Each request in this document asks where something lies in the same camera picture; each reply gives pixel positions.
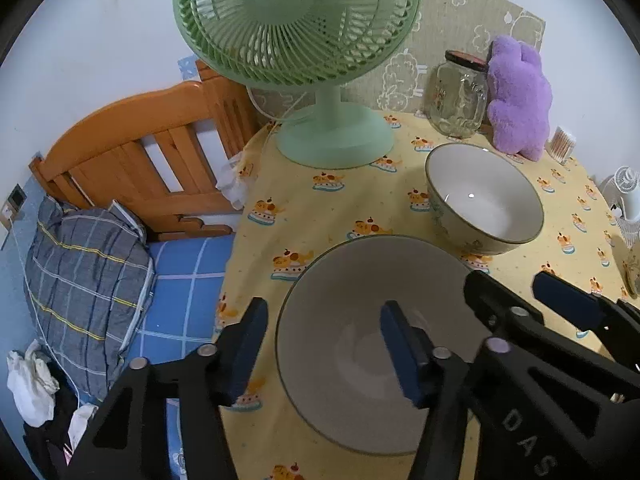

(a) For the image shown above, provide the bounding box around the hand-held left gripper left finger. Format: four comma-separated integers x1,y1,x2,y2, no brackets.
65,296,271,480

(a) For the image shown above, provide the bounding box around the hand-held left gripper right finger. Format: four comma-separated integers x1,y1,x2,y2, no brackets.
379,300,512,480

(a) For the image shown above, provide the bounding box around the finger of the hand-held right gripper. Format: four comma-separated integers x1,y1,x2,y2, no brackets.
531,271,640,376
462,270,551,348

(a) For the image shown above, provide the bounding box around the beige bowl green pattern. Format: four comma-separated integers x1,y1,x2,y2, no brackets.
620,245,640,298

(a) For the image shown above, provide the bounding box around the beige floral ceramic bowl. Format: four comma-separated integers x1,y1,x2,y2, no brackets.
425,142,545,257
275,234,488,456

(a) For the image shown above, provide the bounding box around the white fan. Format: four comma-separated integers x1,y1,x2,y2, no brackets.
597,166,640,251

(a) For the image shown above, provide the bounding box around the yellow printed tablecloth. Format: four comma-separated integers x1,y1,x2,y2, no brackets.
212,110,640,480

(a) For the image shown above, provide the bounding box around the cotton swab container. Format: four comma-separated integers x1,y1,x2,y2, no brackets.
548,127,577,165

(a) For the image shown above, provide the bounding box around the clear plastic bag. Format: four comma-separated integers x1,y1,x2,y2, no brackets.
215,152,251,211

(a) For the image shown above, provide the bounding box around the grey plaid pillow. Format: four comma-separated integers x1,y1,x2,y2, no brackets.
25,195,157,403

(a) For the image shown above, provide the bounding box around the grey cloth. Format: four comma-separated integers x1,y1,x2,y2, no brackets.
67,402,98,451

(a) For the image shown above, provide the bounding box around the purple plush toy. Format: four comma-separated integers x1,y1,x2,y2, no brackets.
486,35,553,162

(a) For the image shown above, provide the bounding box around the glass jar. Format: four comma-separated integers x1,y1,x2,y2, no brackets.
427,50,490,139

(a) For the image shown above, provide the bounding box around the wooden headboard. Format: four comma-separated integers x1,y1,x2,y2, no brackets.
30,60,261,242

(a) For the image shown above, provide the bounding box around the green patterned board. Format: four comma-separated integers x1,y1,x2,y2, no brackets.
250,0,547,121

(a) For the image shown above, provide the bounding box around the blue dotted paper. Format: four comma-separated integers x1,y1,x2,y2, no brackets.
177,55,202,82

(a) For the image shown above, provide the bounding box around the green desk fan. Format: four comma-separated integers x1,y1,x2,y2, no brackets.
172,0,421,171

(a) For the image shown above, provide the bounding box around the white fan cord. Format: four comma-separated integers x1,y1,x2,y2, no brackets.
245,84,306,126

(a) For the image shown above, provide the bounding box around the wall socket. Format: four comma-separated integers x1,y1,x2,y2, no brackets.
2,185,26,221

